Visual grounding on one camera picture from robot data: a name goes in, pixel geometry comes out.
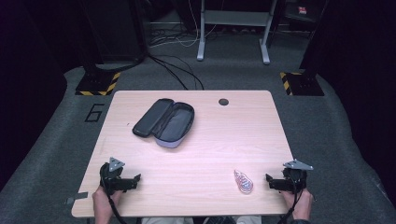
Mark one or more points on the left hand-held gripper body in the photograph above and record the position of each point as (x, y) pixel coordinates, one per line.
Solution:
(112, 179)

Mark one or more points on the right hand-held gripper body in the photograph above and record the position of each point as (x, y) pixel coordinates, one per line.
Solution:
(295, 177)

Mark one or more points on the person's left hand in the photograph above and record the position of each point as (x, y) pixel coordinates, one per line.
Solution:
(105, 200)

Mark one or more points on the person's right hand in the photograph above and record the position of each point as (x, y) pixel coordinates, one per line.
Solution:
(299, 203)

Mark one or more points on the grey tape strip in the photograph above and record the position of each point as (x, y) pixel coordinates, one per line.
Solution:
(76, 197)

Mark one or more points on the open black pencil case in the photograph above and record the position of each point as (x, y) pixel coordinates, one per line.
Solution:
(165, 123)

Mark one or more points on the black table grommet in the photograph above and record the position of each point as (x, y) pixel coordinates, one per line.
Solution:
(223, 101)

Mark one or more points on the black stand base striped tape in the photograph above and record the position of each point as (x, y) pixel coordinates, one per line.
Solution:
(98, 83)
(301, 83)

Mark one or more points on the dark box with red label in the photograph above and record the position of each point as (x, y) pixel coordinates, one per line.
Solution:
(300, 11)

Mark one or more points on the white metal desk frame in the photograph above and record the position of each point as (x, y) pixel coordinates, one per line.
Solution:
(233, 18)

